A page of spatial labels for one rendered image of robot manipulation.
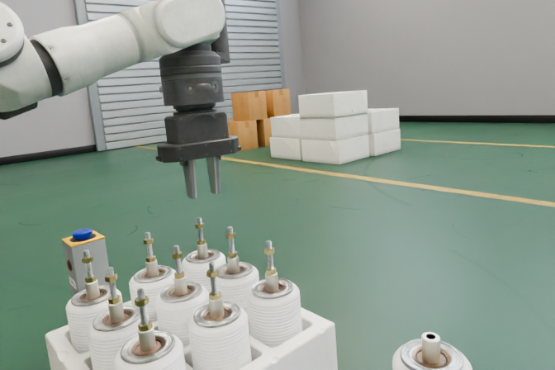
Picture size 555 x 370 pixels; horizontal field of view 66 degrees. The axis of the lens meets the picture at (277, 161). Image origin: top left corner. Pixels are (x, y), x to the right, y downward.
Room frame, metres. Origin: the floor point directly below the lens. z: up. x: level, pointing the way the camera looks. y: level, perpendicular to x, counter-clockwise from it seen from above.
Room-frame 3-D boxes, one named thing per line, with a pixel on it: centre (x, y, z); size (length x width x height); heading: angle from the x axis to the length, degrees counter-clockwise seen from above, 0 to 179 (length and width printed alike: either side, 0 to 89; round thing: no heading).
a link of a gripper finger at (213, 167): (0.65, 0.10, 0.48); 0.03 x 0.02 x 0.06; 30
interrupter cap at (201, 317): (0.64, 0.12, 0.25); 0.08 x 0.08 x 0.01
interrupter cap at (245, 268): (0.80, 0.10, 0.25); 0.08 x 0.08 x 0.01
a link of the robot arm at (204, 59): (0.65, 0.11, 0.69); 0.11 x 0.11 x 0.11; 43
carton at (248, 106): (4.63, 0.26, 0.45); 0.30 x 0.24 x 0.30; 40
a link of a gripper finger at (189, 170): (0.63, 0.14, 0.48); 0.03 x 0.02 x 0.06; 30
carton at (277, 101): (4.87, -0.01, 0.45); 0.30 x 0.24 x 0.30; 36
